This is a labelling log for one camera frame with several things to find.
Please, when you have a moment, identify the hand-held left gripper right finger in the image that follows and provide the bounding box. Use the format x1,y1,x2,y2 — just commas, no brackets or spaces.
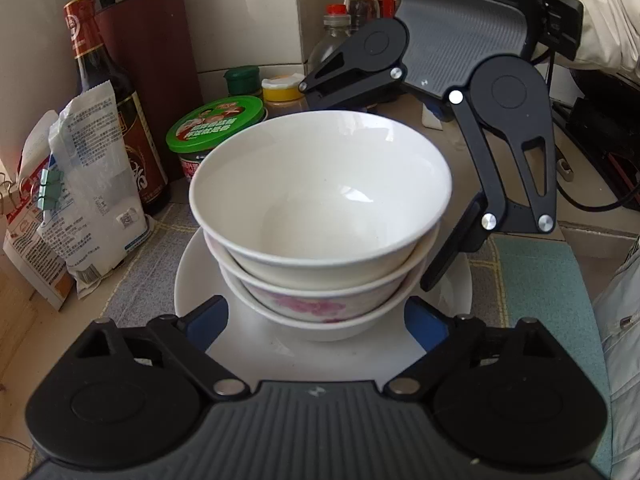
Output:
382,296,571,401

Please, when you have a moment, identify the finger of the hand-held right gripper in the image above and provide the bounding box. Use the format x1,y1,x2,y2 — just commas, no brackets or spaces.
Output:
420,87,559,292
299,40,407,111

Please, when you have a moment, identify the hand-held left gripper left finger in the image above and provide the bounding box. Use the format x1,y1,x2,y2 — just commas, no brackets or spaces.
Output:
75,295,253,401

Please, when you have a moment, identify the white floral plate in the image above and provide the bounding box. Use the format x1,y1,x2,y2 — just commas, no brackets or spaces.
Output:
174,227,473,392

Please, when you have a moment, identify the white floral bowl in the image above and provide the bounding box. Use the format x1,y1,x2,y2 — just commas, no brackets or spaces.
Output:
189,110,453,291
220,260,428,344
202,222,442,323

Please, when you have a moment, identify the clear bottle with red cap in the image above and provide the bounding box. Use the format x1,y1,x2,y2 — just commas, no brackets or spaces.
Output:
307,4,361,78

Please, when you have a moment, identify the yellow lid spice jar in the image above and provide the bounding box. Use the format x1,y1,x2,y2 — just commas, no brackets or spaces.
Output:
261,75,308,113

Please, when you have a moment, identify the grey and blue checked cloth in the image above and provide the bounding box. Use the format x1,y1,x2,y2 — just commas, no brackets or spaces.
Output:
30,202,613,480

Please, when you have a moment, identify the white plastic box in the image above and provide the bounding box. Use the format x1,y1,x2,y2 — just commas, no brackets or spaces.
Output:
421,100,457,130

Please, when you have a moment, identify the small green cap jar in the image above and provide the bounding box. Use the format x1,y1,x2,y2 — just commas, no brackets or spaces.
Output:
223,66,262,98

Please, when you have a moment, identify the green lid sauce jar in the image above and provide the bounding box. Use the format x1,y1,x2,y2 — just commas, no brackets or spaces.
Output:
166,96,266,186

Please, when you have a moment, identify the dark soy sauce bottle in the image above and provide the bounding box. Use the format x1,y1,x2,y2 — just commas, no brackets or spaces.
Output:
62,0,172,216

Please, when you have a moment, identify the white printed bag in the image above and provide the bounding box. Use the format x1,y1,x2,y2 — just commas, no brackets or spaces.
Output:
37,82,151,301

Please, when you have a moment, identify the person's white jacket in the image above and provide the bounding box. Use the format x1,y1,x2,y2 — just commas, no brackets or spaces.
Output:
592,237,640,480

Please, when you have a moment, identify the orange and white bag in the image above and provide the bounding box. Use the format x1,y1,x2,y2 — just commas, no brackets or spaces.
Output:
2,110,76,311

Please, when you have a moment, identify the dark brown knife block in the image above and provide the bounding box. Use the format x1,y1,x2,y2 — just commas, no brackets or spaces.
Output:
94,0,203,111

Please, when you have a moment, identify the green binder clip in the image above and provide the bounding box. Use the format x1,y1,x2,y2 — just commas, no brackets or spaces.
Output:
37,169,66,211

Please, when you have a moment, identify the gold binder clip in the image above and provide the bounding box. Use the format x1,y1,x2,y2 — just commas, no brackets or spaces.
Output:
0,172,23,216

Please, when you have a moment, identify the black cable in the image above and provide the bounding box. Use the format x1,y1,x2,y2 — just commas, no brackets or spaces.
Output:
547,50,640,211

